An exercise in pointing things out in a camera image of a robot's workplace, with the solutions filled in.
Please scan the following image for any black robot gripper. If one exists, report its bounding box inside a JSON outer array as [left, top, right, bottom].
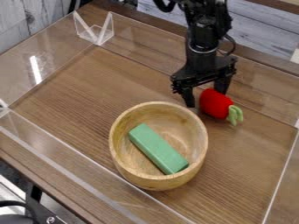
[[171, 40, 237, 108]]

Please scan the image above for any red plush strawberry toy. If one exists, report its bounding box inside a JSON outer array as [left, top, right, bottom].
[[199, 88, 244, 125]]

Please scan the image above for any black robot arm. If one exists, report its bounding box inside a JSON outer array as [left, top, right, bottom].
[[153, 0, 237, 108]]

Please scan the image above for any light wooden bowl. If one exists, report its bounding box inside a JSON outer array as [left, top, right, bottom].
[[108, 101, 208, 191]]

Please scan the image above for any green rectangular block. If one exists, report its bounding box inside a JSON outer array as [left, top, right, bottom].
[[128, 123, 189, 175]]

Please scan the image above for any clear acrylic enclosure wall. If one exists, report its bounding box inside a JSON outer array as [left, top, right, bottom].
[[0, 5, 299, 224]]

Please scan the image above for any clear acrylic corner bracket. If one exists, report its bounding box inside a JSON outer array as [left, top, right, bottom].
[[72, 12, 115, 46]]

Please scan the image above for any black table leg bracket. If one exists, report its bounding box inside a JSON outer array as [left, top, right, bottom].
[[25, 185, 80, 224]]

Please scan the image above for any black cable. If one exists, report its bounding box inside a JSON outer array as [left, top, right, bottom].
[[0, 200, 39, 224]]

